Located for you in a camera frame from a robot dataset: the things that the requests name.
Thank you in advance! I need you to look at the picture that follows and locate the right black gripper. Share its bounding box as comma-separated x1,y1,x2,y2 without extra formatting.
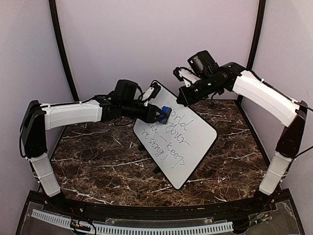
176,74,221,107

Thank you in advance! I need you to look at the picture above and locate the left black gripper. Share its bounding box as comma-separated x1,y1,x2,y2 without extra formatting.
122,101,168,124

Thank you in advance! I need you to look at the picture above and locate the blue whiteboard eraser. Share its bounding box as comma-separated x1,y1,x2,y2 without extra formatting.
159,106,172,124

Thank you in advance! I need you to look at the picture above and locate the white whiteboard black frame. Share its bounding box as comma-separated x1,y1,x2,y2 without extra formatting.
133,86,218,190

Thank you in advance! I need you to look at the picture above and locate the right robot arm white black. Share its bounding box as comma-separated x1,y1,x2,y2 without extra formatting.
173,50,310,212

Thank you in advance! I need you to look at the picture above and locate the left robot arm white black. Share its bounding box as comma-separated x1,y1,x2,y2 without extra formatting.
19,79,172,213

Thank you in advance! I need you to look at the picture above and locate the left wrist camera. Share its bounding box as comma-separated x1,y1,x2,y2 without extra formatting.
141,82,161,106

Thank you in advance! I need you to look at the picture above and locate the right black frame post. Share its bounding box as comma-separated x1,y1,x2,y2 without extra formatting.
246,0,266,70

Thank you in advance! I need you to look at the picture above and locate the black frame post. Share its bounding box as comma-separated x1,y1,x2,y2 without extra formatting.
246,0,266,70
48,0,79,101

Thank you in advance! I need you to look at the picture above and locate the black curved front rail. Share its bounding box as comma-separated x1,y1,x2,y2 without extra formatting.
32,191,276,221

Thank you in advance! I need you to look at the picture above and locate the white slotted cable duct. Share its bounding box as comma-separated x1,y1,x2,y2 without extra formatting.
31,209,233,235

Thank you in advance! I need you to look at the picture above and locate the left black frame post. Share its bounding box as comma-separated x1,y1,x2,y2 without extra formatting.
48,0,79,101

